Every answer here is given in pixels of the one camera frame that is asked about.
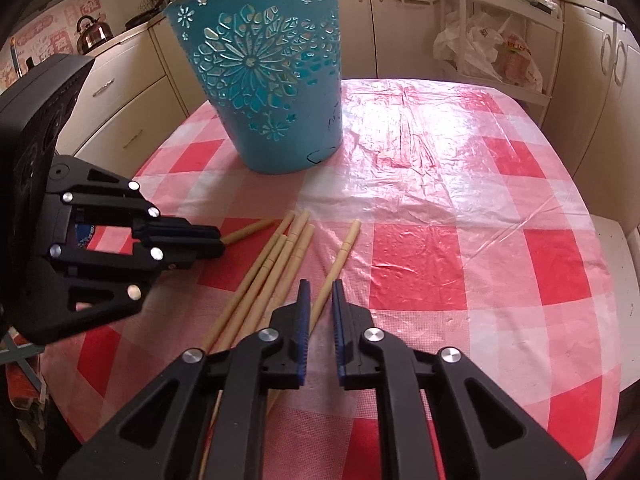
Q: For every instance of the black frying pan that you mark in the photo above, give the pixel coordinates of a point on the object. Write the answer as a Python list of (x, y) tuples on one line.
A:
[(145, 19)]

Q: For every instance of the white plastic bag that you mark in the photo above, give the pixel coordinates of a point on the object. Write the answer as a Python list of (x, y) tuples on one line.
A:
[(470, 45)]

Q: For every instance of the single wooden chopstick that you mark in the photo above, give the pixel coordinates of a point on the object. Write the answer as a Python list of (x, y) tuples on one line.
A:
[(247, 232), (342, 255)]

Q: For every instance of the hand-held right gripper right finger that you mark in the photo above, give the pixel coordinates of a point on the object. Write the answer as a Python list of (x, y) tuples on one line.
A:
[(339, 330)]

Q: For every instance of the steel kettle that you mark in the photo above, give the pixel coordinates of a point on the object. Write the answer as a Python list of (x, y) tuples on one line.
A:
[(94, 35)]

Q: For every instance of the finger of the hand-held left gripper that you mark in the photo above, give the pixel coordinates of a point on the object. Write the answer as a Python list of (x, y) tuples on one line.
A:
[(190, 255), (185, 230)]

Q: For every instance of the red white checked tablecloth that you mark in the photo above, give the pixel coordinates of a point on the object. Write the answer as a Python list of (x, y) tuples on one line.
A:
[(450, 185)]

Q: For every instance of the white stool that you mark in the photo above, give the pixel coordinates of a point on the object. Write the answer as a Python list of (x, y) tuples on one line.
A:
[(610, 250)]

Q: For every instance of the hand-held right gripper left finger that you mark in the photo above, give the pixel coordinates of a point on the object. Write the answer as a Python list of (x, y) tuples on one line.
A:
[(301, 330)]

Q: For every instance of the bundle of wooden chopsticks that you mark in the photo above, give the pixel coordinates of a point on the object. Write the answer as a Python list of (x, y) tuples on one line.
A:
[(270, 280)]

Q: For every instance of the red printed plastic bag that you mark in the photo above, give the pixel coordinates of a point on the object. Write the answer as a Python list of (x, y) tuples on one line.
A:
[(517, 62)]

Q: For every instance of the cream drawer cabinet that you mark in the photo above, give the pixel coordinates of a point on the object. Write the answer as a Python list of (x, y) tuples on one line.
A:
[(125, 105)]

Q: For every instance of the beige blue folding rack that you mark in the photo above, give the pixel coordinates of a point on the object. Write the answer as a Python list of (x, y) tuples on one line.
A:
[(15, 355)]

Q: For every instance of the blue perforated floral bucket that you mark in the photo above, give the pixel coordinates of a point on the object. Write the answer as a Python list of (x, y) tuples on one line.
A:
[(280, 125)]

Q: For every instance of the pink wall stickers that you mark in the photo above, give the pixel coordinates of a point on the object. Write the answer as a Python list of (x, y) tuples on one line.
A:
[(55, 35)]

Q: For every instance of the white trolley cart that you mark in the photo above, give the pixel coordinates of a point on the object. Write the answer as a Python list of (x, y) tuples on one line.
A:
[(550, 60)]

